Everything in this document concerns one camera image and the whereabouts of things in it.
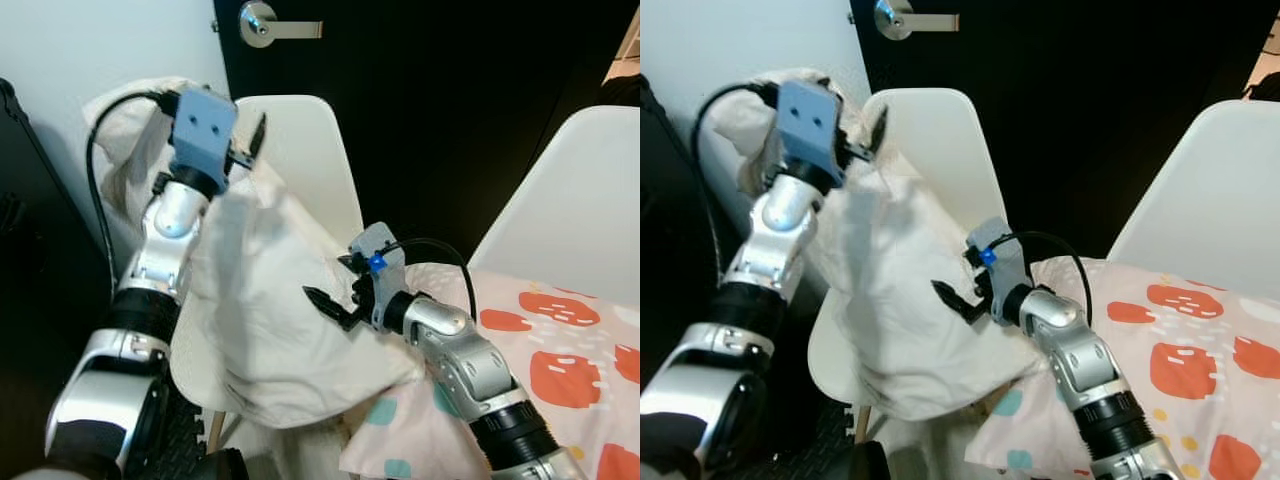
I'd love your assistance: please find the silver door handle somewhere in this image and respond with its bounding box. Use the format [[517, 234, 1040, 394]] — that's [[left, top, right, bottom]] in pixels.
[[873, 0, 961, 41], [238, 0, 324, 49]]

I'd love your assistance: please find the black cabinet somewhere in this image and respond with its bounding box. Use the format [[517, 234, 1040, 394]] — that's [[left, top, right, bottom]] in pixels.
[[0, 78, 116, 471], [640, 75, 723, 346]]

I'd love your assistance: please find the white plastic chair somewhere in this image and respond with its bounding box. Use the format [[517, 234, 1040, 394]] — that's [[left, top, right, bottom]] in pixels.
[[468, 105, 641, 301], [1105, 98, 1280, 291], [168, 95, 367, 453], [806, 88, 989, 446]]

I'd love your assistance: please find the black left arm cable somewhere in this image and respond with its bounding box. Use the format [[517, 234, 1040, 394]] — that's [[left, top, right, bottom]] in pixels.
[[690, 83, 783, 286], [85, 90, 181, 301]]

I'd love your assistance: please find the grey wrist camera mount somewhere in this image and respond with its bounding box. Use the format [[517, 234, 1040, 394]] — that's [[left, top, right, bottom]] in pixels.
[[965, 218, 1031, 323], [775, 80, 844, 168], [170, 88, 239, 176], [348, 222, 406, 331]]

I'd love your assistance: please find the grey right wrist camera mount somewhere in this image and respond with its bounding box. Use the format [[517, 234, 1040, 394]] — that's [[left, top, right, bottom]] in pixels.
[[965, 218, 1031, 323], [348, 222, 406, 331]]

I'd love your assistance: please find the black door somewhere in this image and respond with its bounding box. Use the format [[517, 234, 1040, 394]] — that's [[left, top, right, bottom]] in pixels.
[[850, 0, 1263, 261], [213, 0, 626, 291]]

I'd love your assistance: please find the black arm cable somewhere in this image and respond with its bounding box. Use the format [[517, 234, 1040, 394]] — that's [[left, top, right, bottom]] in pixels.
[[380, 237, 478, 323], [690, 83, 783, 286], [995, 231, 1094, 329], [85, 90, 181, 301]]

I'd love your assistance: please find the black foam floor mat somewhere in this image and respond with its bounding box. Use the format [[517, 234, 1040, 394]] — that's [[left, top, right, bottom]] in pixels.
[[790, 400, 871, 471], [150, 385, 251, 480]]

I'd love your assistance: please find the plain cream pillow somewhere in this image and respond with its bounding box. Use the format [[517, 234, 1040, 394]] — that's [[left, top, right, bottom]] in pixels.
[[82, 77, 426, 431], [715, 68, 1051, 421]]

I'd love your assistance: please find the orange patterned pillow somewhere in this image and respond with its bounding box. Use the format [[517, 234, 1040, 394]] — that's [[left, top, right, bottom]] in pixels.
[[965, 255, 1280, 480], [338, 262, 641, 480]]

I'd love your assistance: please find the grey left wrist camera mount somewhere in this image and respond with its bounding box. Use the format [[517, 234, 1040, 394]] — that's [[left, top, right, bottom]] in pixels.
[[170, 88, 239, 176], [775, 80, 844, 168]]

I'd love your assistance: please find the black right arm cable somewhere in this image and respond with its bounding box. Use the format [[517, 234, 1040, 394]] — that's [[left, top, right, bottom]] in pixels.
[[380, 237, 478, 323], [995, 231, 1094, 329]]

